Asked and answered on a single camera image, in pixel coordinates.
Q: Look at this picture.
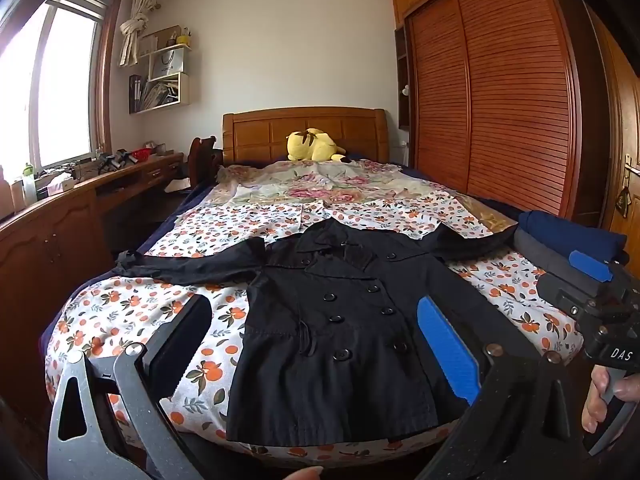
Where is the wooden door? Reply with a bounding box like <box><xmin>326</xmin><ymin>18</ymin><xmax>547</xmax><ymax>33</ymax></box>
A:
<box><xmin>585</xmin><ymin>10</ymin><xmax>640</xmax><ymax>246</ymax></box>

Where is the brown patterned cloth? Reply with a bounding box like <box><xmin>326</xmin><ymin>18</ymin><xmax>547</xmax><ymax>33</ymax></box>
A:
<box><xmin>460</xmin><ymin>195</ymin><xmax>519</xmax><ymax>237</ymax></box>

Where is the cardboard box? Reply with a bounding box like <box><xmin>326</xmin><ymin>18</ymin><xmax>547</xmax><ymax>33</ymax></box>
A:
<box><xmin>140</xmin><ymin>25</ymin><xmax>182</xmax><ymax>56</ymax></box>

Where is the stack of papers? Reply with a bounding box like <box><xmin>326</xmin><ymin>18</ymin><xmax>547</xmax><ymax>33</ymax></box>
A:
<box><xmin>142</xmin><ymin>80</ymin><xmax>181</xmax><ymax>109</ymax></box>

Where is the tied beige curtain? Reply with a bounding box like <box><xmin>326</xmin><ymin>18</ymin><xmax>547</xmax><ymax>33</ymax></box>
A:
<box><xmin>119</xmin><ymin>0</ymin><xmax>161</xmax><ymax>67</ymax></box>

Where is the orange print blanket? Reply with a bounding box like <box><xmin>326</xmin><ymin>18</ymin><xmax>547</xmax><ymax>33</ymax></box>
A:
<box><xmin>44</xmin><ymin>195</ymin><xmax>591</xmax><ymax>468</ymax></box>

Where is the floral bedsheet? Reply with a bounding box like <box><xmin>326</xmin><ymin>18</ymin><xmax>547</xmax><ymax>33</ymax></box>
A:
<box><xmin>212</xmin><ymin>159</ymin><xmax>518</xmax><ymax>238</ymax></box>

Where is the folded navy cloth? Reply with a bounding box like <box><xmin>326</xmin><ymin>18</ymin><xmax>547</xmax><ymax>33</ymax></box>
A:
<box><xmin>517</xmin><ymin>210</ymin><xmax>628</xmax><ymax>266</ymax></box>

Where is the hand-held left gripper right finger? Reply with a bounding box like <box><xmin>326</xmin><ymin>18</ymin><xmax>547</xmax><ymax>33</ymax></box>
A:
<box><xmin>416</xmin><ymin>295</ymin><xmax>593</xmax><ymax>480</ymax></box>

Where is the white wall shelf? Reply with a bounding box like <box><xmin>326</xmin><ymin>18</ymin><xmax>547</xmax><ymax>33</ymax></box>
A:
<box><xmin>128</xmin><ymin>42</ymin><xmax>192</xmax><ymax>115</ymax></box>

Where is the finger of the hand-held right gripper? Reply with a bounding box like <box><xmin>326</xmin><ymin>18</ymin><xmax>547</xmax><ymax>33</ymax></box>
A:
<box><xmin>536</xmin><ymin>271</ymin><xmax>603</xmax><ymax>317</ymax></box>
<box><xmin>569</xmin><ymin>249</ymin><xmax>626</xmax><ymax>285</ymax></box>

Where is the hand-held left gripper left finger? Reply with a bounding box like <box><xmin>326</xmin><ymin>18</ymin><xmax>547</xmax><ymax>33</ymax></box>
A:
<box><xmin>47</xmin><ymin>294</ymin><xmax>213</xmax><ymax>480</ymax></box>

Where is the black coat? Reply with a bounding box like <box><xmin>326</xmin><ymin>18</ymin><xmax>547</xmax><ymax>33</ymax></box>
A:
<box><xmin>111</xmin><ymin>219</ymin><xmax>538</xmax><ymax>448</ymax></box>

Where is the wooden corner shelf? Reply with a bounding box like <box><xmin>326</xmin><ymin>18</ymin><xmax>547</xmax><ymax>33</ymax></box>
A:
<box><xmin>394</xmin><ymin>25</ymin><xmax>414</xmax><ymax>131</ymax></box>

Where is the wooden headboard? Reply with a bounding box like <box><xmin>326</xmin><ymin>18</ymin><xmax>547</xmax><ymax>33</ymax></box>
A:
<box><xmin>222</xmin><ymin>107</ymin><xmax>390</xmax><ymax>167</ymax></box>

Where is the green capped bottle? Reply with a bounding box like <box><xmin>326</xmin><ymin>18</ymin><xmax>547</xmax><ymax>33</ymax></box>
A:
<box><xmin>21</xmin><ymin>164</ymin><xmax>39</xmax><ymax>206</ymax></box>

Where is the wooden slatted wardrobe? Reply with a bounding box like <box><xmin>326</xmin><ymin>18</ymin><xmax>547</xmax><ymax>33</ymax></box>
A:
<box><xmin>391</xmin><ymin>0</ymin><xmax>608</xmax><ymax>228</ymax></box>

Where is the person's left hand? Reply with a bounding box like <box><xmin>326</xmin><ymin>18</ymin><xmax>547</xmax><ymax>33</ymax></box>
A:
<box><xmin>280</xmin><ymin>466</ymin><xmax>325</xmax><ymax>480</ymax></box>

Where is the folded grey cloth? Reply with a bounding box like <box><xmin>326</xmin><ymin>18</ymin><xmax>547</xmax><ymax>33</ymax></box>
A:
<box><xmin>512</xmin><ymin>227</ymin><xmax>608</xmax><ymax>291</ymax></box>

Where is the wooden chair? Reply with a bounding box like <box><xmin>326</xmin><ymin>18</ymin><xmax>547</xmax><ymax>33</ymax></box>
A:
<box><xmin>188</xmin><ymin>136</ymin><xmax>223</xmax><ymax>188</ymax></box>

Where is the brown bottle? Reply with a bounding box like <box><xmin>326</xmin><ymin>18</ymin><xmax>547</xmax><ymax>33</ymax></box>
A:
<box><xmin>0</xmin><ymin>165</ymin><xmax>14</xmax><ymax>220</ymax></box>

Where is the window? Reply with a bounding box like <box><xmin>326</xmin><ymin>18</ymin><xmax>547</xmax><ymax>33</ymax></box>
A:
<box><xmin>0</xmin><ymin>0</ymin><xmax>123</xmax><ymax>181</ymax></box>

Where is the wooden desk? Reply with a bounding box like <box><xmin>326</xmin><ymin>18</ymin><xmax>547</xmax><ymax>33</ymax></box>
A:
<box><xmin>0</xmin><ymin>151</ymin><xmax>186</xmax><ymax>411</ymax></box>

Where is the yellow plush toy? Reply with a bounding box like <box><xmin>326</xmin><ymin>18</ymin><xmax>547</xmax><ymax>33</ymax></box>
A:
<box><xmin>286</xmin><ymin>128</ymin><xmax>347</xmax><ymax>163</ymax></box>

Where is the white paper bag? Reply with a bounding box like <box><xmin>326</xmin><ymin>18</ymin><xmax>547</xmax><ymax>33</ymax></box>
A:
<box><xmin>150</xmin><ymin>49</ymin><xmax>185</xmax><ymax>81</ymax></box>

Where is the person's right hand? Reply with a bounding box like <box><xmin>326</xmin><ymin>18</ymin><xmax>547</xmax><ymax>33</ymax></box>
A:
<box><xmin>583</xmin><ymin>365</ymin><xmax>640</xmax><ymax>434</ymax></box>

